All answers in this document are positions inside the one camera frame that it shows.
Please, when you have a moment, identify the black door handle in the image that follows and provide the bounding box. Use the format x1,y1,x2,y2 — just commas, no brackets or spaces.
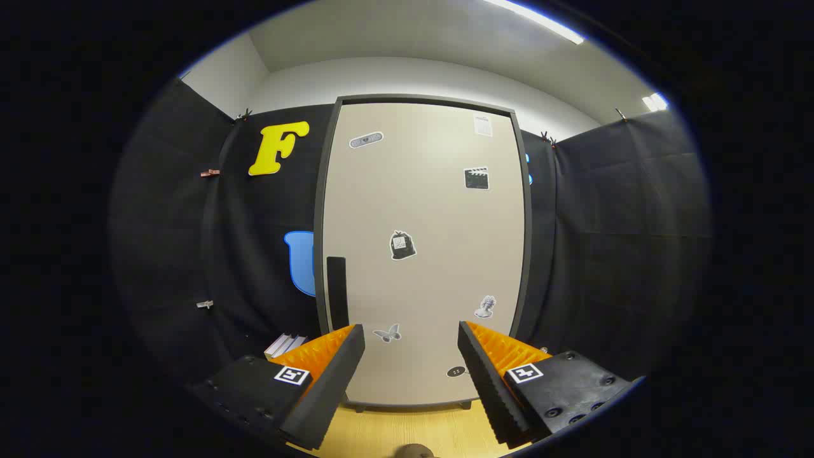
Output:
326,256,349,330

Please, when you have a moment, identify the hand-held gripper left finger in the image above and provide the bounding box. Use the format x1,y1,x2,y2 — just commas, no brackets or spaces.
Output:
188,323,366,452

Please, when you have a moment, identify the grey shoe cabinet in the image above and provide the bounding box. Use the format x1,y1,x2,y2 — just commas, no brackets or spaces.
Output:
313,94,534,413

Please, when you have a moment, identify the black backdrop cloth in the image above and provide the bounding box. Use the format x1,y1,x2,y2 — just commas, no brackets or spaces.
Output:
108,76,712,398

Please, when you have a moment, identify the long ceiling light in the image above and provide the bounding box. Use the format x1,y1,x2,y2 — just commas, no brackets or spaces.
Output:
483,0,584,45

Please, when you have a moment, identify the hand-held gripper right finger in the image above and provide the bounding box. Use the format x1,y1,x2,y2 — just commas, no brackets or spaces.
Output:
457,320,637,446

